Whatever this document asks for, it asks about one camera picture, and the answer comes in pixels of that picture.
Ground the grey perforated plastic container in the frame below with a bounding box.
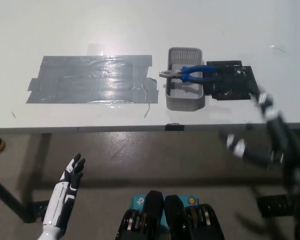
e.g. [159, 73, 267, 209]
[164, 46, 206, 111]

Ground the thin dark wire scrap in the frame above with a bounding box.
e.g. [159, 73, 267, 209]
[270, 45, 287, 54]

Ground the black table leg with foot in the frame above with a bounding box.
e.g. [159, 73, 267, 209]
[255, 194, 298, 219]
[0, 163, 48, 224]

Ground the grey duct tape patch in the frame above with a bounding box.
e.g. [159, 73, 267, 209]
[25, 54, 160, 105]

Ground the black flat mat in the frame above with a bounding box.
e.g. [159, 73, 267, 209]
[204, 59, 260, 102]

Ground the blue handled plier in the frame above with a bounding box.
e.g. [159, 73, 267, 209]
[158, 65, 222, 85]

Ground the black tape piece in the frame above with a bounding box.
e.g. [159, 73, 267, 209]
[164, 122, 185, 132]

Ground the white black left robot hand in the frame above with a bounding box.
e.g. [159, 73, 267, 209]
[42, 153, 87, 228]

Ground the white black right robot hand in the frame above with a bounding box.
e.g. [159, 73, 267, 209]
[219, 86, 292, 172]

